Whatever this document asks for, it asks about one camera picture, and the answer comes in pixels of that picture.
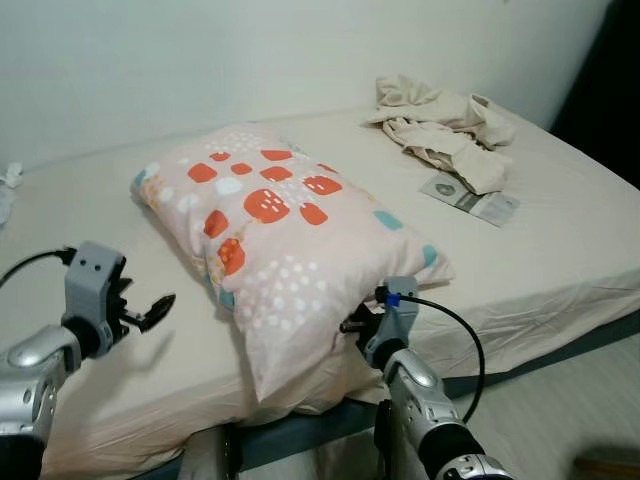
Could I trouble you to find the crumpled clear plastic bag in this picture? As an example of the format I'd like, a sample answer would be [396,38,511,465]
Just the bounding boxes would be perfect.
[0,162,26,226]

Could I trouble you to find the grey robot left leg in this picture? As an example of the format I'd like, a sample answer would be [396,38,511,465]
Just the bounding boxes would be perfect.
[180,425,246,480]

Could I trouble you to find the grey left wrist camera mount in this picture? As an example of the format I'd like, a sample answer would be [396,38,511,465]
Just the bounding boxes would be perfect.
[63,241,129,326]

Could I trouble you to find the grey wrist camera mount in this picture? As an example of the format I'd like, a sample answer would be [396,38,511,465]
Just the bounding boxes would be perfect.
[365,277,421,366]
[63,241,129,326]

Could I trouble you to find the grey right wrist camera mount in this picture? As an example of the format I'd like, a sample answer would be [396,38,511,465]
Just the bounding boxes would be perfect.
[365,277,421,366]

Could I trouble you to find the grey white packaged leaflet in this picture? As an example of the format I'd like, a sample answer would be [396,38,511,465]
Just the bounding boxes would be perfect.
[420,172,521,229]

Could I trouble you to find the mattress with beige sheet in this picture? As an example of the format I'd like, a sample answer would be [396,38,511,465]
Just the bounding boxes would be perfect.
[0,95,640,480]

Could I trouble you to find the crumpled beige clothing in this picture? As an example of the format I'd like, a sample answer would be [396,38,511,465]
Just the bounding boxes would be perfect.
[362,75,518,196]

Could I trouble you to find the pink pillow with red spots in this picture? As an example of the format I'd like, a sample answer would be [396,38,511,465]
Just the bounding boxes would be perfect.
[130,122,453,403]

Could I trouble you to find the dark teal bed frame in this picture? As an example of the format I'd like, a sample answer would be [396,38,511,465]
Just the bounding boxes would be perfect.
[130,310,640,480]

